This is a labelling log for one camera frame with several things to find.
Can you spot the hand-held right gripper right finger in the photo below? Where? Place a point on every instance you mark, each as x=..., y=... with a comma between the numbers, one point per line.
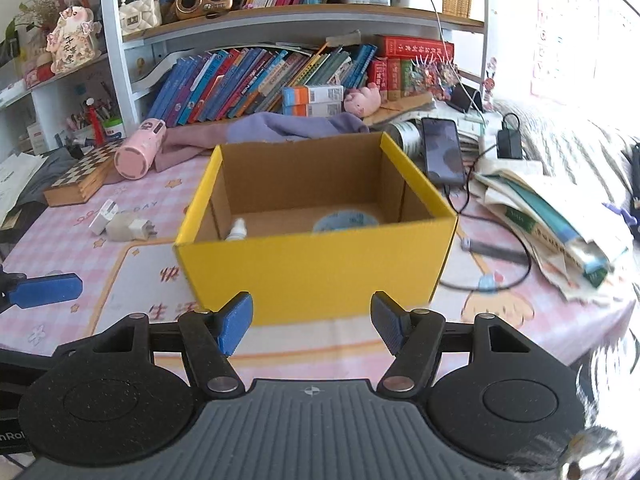
x=387, y=322

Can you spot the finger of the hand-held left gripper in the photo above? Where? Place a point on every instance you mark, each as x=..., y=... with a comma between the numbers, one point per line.
x=45, y=290

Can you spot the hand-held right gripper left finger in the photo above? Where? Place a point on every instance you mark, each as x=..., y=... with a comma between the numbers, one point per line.
x=235, y=325

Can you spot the small white charger cube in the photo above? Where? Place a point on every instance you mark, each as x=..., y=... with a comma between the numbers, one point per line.
x=102, y=217

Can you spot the yellow cardboard box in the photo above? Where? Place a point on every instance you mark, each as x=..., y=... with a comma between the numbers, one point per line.
x=310, y=270

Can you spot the small white dropper bottle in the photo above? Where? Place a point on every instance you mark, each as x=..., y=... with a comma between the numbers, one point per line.
x=237, y=230

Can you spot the large white charger plug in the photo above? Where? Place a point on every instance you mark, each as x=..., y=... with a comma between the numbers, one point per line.
x=127, y=227

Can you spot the blue patterned tape roll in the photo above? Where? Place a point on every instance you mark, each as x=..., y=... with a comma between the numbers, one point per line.
x=345, y=221

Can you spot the pink checked desktop cloth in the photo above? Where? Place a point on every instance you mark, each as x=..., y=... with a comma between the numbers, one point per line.
x=500, y=320

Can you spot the white printed paper sheets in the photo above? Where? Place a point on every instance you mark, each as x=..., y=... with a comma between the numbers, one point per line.
x=17, y=180

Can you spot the wooden chess box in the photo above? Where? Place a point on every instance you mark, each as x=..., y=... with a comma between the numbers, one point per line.
x=80, y=177

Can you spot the dark grey cloth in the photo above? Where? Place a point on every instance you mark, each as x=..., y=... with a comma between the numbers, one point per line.
x=55, y=165

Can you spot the grey usb hub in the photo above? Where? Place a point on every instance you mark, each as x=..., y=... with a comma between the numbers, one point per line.
x=500, y=251

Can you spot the pink thermos bottle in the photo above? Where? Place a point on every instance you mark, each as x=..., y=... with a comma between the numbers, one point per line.
x=137, y=152

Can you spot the red toy figure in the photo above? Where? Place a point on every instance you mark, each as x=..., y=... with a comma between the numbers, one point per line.
x=95, y=125

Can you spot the white jar green lid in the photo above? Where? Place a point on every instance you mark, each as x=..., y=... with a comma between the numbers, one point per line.
x=114, y=130

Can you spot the bundle of pens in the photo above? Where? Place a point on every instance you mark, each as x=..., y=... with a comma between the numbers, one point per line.
x=80, y=119

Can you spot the black smartphone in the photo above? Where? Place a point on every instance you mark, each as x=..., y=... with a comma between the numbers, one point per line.
x=442, y=152

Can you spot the white green printed tape roll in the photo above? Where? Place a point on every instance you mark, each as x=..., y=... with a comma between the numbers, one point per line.
x=407, y=137

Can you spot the stack of papers and books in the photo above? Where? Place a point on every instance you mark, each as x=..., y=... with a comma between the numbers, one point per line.
x=540, y=210

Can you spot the pink purple cloth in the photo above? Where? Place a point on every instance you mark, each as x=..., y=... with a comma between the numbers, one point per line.
x=260, y=130

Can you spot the white power strip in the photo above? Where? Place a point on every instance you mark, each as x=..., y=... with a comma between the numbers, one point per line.
x=490, y=135

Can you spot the brown kraft envelope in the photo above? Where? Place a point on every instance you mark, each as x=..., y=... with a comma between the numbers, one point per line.
x=400, y=107

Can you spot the black power adapter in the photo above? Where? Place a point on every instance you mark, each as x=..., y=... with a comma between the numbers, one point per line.
x=509, y=144

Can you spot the pink pig plush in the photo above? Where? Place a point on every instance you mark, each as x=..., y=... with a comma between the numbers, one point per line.
x=361, y=101

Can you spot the orange blue white carton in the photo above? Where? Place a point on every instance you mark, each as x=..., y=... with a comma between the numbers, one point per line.
x=312, y=110
x=312, y=94

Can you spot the curved white paperback book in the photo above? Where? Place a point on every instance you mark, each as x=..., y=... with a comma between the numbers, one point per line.
x=150, y=77

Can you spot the black phone stand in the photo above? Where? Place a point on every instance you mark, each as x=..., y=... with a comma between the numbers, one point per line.
x=462, y=97

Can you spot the row of colourful books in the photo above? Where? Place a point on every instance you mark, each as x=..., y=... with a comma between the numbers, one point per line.
x=225, y=85

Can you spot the white shelf unit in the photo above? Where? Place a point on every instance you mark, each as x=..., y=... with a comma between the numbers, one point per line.
x=117, y=60

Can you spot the red hardcover book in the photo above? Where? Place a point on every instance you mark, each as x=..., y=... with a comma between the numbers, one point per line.
x=378, y=80
x=394, y=79

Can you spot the green hardcover book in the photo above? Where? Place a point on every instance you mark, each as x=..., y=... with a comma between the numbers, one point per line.
x=406, y=77

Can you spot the white furry cuff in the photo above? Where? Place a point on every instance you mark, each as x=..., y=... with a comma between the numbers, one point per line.
x=595, y=455

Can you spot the pink doll figurine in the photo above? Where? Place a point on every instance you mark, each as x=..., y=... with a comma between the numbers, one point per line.
x=70, y=45

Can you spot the colourful cartoon figure stands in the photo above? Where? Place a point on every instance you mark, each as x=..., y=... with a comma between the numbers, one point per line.
x=435, y=77

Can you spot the grey checked blanket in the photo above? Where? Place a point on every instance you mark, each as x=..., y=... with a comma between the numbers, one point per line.
x=575, y=145

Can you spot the thick red dictionary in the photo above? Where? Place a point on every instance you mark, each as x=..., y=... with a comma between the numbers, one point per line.
x=415, y=47

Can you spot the dried flower bunch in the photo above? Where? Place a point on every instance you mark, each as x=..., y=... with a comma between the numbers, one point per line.
x=42, y=5

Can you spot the brown cardboard piece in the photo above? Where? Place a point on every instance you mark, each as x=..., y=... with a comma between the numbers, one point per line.
x=344, y=40

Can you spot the white quilted pearl handbag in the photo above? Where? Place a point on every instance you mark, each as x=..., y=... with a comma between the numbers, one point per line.
x=140, y=15

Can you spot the pink alphabet wall poster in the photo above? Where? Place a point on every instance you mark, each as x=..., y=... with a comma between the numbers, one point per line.
x=560, y=35

